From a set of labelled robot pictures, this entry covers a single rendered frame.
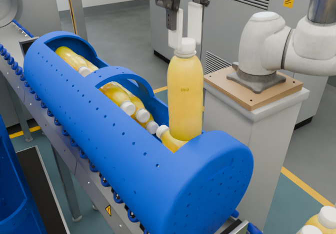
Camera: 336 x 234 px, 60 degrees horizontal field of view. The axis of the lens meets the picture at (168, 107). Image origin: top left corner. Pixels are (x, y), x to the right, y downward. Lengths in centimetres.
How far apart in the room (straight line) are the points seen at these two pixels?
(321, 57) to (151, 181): 75
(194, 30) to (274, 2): 181
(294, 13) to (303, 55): 113
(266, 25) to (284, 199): 138
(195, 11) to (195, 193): 33
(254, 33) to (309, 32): 18
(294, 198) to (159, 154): 173
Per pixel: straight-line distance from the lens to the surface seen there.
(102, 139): 72
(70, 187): 181
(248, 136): 121
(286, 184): 231
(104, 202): 95
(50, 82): 99
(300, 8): 221
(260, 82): 122
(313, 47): 110
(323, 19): 109
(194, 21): 54
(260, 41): 114
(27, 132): 270
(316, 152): 267
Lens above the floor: 161
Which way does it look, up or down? 34 degrees down
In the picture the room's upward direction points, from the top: straight up
